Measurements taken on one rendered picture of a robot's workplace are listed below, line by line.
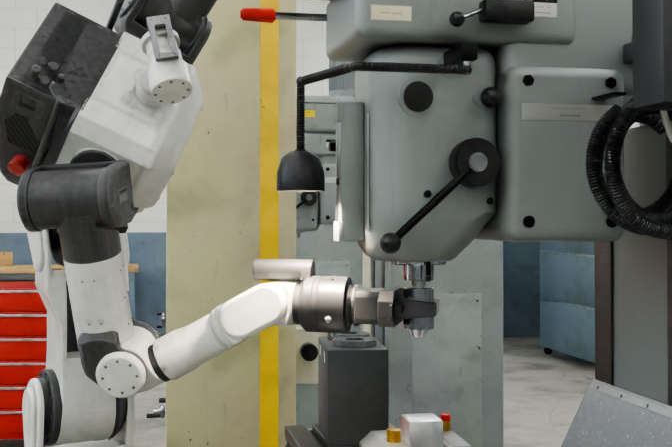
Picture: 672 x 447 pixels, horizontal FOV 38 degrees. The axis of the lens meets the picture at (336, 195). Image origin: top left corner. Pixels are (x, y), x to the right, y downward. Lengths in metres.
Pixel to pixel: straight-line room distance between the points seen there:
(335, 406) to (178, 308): 1.33
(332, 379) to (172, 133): 0.60
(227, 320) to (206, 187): 1.68
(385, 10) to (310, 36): 9.39
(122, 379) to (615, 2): 0.95
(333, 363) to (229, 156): 1.39
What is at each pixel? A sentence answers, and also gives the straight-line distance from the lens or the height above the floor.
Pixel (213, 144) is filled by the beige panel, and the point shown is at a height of 1.61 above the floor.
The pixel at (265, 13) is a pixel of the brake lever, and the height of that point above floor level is 1.70.
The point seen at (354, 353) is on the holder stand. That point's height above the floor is 1.11.
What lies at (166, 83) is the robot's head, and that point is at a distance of 1.55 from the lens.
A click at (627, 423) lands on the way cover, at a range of 1.67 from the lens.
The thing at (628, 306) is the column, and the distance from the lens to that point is 1.69.
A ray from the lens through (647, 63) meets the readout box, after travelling 1.29.
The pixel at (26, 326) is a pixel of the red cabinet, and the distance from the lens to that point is 5.99.
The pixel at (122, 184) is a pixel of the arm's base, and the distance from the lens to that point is 1.54.
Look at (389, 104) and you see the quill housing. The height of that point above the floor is 1.54.
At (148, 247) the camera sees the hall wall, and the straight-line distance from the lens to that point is 10.44.
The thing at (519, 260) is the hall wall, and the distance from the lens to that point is 11.29.
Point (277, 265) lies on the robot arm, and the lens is 1.54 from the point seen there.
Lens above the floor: 1.38
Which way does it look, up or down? 1 degrees up
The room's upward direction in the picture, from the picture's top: straight up
